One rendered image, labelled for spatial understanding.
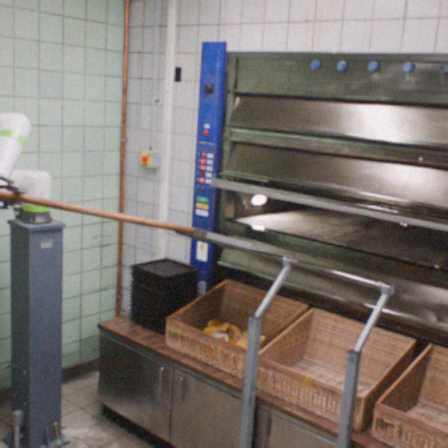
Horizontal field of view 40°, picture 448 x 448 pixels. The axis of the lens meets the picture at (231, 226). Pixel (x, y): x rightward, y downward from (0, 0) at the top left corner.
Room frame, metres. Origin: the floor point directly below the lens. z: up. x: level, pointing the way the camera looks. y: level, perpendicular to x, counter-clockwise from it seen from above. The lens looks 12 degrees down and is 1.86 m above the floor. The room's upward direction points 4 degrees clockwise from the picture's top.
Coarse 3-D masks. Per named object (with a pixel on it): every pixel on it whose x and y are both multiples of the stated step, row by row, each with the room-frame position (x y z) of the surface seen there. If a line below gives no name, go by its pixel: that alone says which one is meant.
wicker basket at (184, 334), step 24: (216, 288) 3.24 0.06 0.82; (240, 288) 3.25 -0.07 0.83; (192, 312) 3.10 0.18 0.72; (216, 312) 3.25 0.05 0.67; (240, 312) 3.20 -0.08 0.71; (288, 312) 3.02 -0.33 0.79; (168, 336) 2.97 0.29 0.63; (192, 336) 2.84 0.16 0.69; (216, 360) 2.74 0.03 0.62; (240, 360) 2.65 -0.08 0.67
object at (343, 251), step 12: (228, 228) 3.35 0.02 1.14; (240, 228) 3.30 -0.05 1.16; (252, 228) 3.24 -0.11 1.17; (264, 228) 3.23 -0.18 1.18; (288, 240) 3.09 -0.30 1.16; (300, 240) 3.04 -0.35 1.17; (312, 240) 3.02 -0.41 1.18; (336, 252) 2.91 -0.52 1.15; (348, 252) 2.86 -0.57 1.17; (360, 252) 2.83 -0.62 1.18; (384, 264) 2.74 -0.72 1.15; (396, 264) 2.70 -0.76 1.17; (408, 264) 2.67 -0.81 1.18; (420, 264) 2.68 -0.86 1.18; (432, 276) 2.59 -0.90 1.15; (444, 276) 2.56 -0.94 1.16
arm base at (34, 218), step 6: (18, 210) 2.96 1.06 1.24; (24, 210) 2.89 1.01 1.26; (18, 216) 2.94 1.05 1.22; (24, 216) 2.88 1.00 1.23; (30, 216) 2.86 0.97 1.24; (36, 216) 2.86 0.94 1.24; (42, 216) 2.88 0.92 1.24; (48, 216) 2.91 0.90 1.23; (24, 222) 2.86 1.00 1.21; (30, 222) 2.85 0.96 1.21; (36, 222) 2.85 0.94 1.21; (42, 222) 2.87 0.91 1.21; (48, 222) 2.89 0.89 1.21
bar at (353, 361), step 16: (208, 240) 2.94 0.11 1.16; (272, 256) 2.69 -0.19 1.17; (288, 272) 2.63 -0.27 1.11; (320, 272) 2.53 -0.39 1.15; (336, 272) 2.48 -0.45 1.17; (272, 288) 2.56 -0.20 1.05; (384, 288) 2.32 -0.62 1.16; (384, 304) 2.31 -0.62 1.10; (256, 320) 2.45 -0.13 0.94; (256, 336) 2.46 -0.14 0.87; (368, 336) 2.22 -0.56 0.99; (256, 352) 2.46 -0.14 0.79; (352, 352) 2.16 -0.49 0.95; (256, 368) 2.47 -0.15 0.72; (352, 368) 2.15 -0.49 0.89; (256, 384) 2.48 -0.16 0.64; (352, 384) 2.14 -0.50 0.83; (352, 400) 2.15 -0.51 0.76; (352, 416) 2.16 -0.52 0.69; (240, 432) 2.47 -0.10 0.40
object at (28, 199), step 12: (0, 192) 1.95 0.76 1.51; (12, 192) 1.99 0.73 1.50; (36, 204) 2.06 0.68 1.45; (48, 204) 2.09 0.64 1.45; (60, 204) 2.13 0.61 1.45; (72, 204) 2.18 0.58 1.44; (96, 216) 2.27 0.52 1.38; (108, 216) 2.30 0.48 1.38; (120, 216) 2.35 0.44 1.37; (132, 216) 2.41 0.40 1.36; (168, 228) 2.56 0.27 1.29; (180, 228) 2.62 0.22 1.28; (192, 228) 2.69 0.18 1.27
